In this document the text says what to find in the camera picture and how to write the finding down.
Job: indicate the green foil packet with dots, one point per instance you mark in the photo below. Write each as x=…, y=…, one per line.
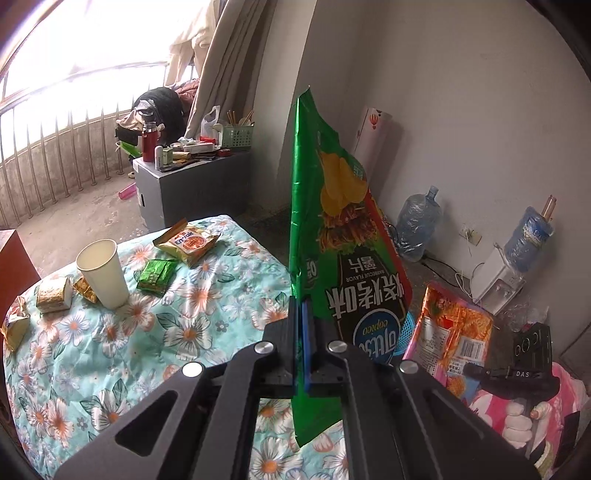
x=157, y=277

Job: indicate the white small bottle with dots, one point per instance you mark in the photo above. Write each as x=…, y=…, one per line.
x=159, y=157

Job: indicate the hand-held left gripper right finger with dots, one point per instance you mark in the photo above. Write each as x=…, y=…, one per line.
x=325, y=360

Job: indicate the empty blue water bottle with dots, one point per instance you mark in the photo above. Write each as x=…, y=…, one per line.
x=415, y=226

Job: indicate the orange noodle packet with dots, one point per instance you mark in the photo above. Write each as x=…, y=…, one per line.
x=443, y=332

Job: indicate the green chip bag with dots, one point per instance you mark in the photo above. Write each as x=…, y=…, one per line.
x=341, y=230

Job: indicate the yellow snack packet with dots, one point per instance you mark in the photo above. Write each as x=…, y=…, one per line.
x=189, y=244

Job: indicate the red thermos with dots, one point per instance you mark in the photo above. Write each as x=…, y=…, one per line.
x=150, y=143

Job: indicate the blue dispenser water bottle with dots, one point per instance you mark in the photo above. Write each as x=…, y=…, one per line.
x=526, y=240

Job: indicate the metal balcony railing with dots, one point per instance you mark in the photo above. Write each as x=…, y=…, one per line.
x=46, y=161

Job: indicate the small golden snack packet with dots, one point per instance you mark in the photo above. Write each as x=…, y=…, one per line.
x=14, y=323
x=53, y=295
x=85, y=290

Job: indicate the wall socket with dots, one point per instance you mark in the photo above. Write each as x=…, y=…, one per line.
x=471, y=235

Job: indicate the grey cabinet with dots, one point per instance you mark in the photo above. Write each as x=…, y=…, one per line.
x=194, y=194

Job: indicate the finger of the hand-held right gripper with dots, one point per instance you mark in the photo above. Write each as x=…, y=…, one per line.
x=478, y=369

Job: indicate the beige curtain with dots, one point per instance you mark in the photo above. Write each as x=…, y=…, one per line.
x=240, y=69

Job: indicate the orange cardboard box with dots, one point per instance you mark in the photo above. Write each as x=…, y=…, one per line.
x=16, y=263

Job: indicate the green plastic storage basket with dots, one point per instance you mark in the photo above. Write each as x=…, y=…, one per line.
x=236, y=137

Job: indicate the person's right hand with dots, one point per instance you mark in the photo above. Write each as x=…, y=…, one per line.
x=521, y=422

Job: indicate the black clothing pile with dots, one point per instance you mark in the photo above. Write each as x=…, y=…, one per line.
x=159, y=108

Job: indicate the white plastic bag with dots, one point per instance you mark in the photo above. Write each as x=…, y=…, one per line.
x=210, y=123

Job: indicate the white water dispenser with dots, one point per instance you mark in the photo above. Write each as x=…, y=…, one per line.
x=494, y=281

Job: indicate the white paper cup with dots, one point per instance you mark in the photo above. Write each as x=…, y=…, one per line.
x=104, y=277

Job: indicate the blue plastic basket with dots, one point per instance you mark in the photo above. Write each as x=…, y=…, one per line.
x=406, y=334

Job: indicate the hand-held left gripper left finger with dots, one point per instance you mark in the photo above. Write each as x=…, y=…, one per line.
x=277, y=350

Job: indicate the cream hanging cloth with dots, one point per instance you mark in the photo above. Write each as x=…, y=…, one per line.
x=191, y=32

